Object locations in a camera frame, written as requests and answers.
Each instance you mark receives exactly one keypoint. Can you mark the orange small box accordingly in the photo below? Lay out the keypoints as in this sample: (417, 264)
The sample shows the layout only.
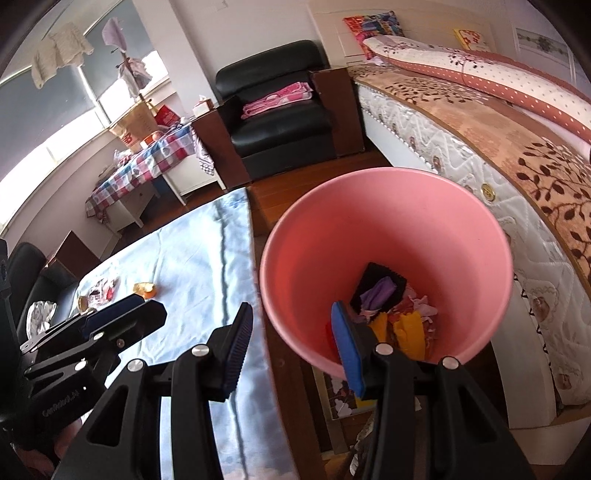
(151, 139)

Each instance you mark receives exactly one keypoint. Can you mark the pink folded cloth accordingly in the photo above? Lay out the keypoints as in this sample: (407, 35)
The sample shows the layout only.
(277, 99)

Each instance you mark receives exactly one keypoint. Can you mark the white red plastic wrapper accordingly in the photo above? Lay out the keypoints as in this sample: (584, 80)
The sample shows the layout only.
(422, 304)

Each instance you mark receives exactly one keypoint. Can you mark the brown wooden side cabinet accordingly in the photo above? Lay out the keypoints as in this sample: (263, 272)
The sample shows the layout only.
(219, 152)
(339, 110)

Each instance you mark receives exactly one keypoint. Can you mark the large curved window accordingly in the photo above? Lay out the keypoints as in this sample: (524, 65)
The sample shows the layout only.
(55, 115)

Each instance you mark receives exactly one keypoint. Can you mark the black leather armchair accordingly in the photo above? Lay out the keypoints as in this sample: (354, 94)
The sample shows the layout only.
(277, 134)

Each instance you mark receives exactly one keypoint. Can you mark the cream knit sweater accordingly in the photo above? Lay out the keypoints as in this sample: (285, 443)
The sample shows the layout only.
(60, 50)

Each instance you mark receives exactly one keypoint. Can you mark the yellow flat box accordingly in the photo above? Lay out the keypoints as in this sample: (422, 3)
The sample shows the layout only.
(473, 39)

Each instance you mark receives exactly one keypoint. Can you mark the brown leaf pattern bedspread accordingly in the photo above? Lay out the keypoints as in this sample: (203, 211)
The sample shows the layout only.
(485, 120)

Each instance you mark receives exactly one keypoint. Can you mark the yellow mesh scrap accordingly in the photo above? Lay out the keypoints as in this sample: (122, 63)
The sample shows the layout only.
(381, 327)

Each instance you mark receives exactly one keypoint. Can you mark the wooden coat rack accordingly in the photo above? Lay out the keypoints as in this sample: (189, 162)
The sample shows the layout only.
(138, 99)

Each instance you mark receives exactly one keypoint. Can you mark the purple plastic wrapper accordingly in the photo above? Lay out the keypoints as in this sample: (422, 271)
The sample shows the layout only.
(378, 293)

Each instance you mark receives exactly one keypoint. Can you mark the checked hanging towel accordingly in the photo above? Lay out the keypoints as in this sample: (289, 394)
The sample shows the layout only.
(203, 157)

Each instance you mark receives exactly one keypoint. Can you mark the light purple hanging cloth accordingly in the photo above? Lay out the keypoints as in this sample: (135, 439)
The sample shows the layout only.
(114, 33)

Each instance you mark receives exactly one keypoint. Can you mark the white quilted mattress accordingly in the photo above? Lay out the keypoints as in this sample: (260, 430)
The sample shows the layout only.
(438, 143)

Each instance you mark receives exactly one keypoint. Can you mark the yellow plastic wrapper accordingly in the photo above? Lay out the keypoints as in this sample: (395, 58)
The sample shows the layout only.
(411, 334)

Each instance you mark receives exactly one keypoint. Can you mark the white desk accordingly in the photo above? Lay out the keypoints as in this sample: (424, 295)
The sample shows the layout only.
(184, 180)

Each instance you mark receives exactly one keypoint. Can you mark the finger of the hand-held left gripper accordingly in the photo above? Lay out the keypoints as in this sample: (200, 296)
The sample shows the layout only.
(111, 309)
(134, 323)

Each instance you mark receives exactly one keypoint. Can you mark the white tissue box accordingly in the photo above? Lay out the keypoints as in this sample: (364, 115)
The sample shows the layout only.
(203, 106)

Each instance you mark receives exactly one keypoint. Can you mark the pink plastic bucket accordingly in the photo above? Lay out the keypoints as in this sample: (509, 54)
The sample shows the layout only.
(369, 221)

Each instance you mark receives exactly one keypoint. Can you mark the colourful patterned pillow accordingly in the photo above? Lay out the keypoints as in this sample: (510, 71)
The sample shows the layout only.
(371, 27)

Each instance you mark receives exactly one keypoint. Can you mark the printed floor mat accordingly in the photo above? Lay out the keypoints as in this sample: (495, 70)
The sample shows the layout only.
(341, 397)

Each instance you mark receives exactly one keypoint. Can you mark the white wardrobe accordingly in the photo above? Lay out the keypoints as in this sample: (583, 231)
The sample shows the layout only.
(545, 32)

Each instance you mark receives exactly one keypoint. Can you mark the red box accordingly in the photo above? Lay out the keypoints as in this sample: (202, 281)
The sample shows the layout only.
(167, 115)

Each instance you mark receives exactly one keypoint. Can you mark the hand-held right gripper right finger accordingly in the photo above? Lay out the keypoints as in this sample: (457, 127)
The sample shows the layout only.
(346, 346)

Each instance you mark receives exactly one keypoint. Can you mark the checkered cloth side table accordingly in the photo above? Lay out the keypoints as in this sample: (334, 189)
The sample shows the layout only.
(147, 161)

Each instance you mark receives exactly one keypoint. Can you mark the cream bed headboard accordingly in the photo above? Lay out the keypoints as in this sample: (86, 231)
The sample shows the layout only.
(328, 27)

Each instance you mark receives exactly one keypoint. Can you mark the dark wooden low cabinet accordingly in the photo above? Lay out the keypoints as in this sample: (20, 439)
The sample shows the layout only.
(74, 258)

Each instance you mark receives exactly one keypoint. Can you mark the pink white crumpled wrapper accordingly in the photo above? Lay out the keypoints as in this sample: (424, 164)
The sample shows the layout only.
(102, 293)

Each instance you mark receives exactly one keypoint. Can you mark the light blue tablecloth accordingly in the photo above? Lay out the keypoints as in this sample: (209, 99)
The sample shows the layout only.
(194, 258)

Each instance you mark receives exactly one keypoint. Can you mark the person's left hand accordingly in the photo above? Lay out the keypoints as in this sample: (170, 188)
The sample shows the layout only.
(34, 461)

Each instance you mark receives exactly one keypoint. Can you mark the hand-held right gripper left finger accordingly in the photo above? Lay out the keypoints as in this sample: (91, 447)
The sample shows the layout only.
(238, 341)

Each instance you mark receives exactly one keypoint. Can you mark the white crumpled cloth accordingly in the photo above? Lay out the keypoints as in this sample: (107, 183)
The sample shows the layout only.
(40, 316)

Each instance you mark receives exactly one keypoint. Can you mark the pink clothes on rack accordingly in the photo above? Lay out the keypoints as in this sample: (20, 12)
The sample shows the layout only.
(136, 71)

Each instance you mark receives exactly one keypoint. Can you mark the white pink dotted quilt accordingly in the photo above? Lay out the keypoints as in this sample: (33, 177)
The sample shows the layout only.
(485, 74)

